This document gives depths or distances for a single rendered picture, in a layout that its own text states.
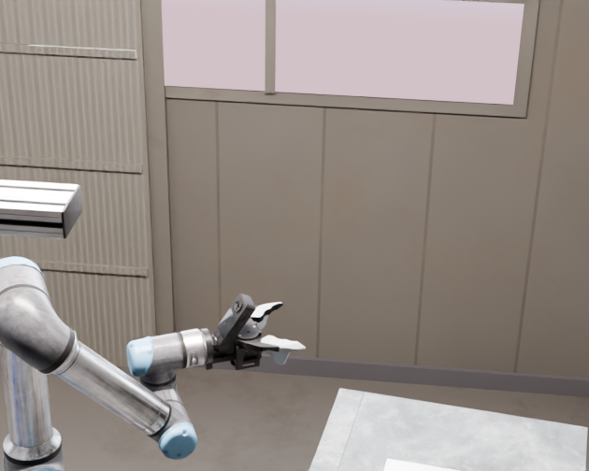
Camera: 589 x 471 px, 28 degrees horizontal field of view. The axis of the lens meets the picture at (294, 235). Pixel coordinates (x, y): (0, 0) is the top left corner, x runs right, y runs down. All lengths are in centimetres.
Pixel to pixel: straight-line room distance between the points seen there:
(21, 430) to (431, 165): 237
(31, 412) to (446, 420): 135
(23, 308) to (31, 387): 25
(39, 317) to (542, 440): 162
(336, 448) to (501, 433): 46
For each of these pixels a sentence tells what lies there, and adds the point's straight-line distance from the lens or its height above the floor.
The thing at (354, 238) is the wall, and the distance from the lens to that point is 453.
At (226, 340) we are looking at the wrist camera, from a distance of 241.
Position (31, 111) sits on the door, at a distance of 449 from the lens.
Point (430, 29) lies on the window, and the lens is 417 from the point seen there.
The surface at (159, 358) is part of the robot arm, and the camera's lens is 238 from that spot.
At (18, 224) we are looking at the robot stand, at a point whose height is 200.
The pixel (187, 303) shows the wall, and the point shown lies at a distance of 477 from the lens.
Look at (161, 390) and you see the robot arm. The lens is 242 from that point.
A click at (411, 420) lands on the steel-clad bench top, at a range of 331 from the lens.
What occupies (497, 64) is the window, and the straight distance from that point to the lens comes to 422.
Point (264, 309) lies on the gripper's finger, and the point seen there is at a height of 147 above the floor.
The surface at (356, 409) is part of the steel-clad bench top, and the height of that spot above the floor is 80.
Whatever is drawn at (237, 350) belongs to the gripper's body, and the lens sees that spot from 242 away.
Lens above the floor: 278
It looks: 28 degrees down
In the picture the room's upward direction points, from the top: 1 degrees clockwise
